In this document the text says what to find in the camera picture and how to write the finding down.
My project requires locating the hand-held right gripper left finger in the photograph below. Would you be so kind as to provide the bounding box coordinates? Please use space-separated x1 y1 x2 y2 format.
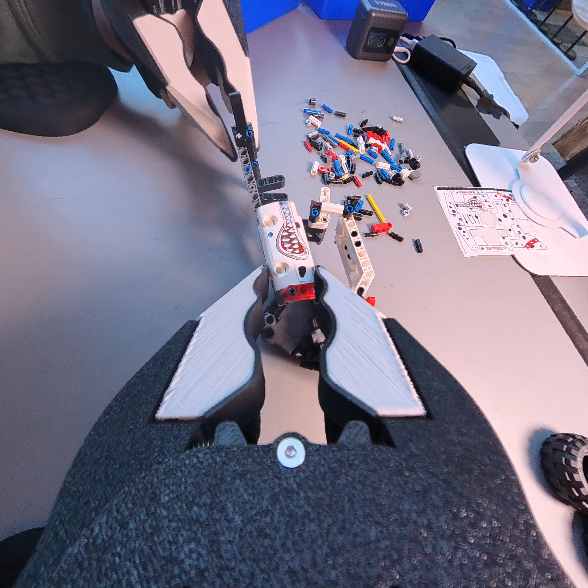
156 266 269 421

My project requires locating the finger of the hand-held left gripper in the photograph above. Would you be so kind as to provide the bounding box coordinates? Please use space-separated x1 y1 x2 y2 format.
131 7 237 161
195 0 260 152

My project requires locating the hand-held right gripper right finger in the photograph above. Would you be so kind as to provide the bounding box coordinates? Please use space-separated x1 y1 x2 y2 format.
315 266 427 419

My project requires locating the toy truck chassis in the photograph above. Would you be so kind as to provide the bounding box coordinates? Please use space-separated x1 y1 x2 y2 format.
231 91 377 368

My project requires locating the white toothed toy panel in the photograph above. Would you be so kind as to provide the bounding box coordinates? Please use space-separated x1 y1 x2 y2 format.
255 200 318 304

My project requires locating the person's left forearm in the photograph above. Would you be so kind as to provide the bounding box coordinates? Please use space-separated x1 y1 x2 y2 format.
0 0 138 137

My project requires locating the grey desk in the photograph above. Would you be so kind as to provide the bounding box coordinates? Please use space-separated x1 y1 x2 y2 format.
0 0 588 588

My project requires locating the blue plastic bin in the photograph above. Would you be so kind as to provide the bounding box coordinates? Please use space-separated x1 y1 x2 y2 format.
312 0 435 21
246 0 306 34

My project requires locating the black box device with display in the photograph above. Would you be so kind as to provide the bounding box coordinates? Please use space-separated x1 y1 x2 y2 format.
347 0 409 60

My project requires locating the pile of small toy pieces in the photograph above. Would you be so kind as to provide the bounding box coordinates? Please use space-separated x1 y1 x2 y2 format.
303 97 423 254

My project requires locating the white sticker sheet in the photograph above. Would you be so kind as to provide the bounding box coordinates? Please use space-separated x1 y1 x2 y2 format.
434 186 547 257

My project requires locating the black power adapter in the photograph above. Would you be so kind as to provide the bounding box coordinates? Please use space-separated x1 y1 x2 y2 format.
410 34 477 92

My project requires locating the white book stand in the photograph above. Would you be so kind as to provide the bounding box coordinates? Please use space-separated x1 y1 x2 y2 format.
465 87 588 277

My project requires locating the white flat pad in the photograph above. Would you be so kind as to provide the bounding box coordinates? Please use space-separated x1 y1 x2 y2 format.
459 48 529 126

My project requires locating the black adapter cable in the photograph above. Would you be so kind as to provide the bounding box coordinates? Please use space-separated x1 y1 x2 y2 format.
464 73 513 121

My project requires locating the black wire rack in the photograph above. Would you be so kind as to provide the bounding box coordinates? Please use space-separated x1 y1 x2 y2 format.
507 0 588 60

